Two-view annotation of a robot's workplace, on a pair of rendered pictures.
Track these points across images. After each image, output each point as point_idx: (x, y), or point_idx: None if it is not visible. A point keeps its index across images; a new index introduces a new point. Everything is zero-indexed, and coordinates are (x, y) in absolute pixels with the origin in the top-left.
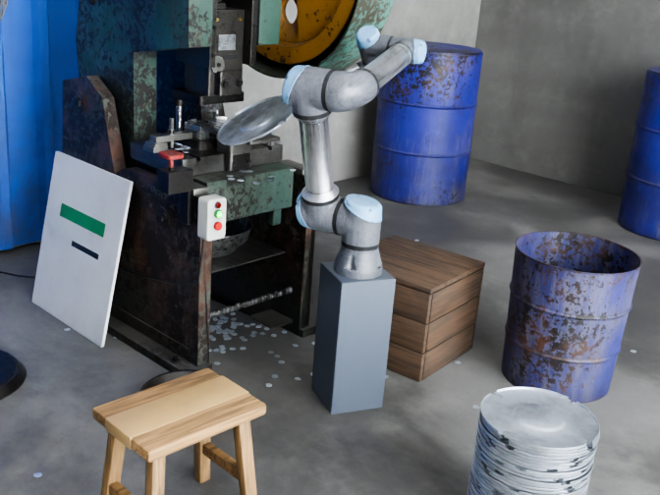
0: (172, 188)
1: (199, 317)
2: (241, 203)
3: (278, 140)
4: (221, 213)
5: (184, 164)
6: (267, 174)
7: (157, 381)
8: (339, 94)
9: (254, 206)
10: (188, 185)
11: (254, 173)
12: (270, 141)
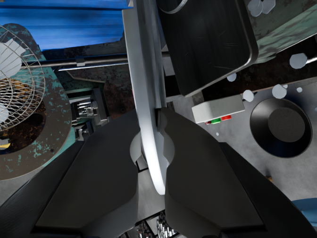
0: (167, 101)
1: (283, 85)
2: (274, 47)
3: (249, 65)
4: (217, 122)
5: (166, 51)
6: (316, 6)
7: (266, 101)
8: None
9: (315, 28)
10: (176, 97)
11: (273, 21)
12: (225, 77)
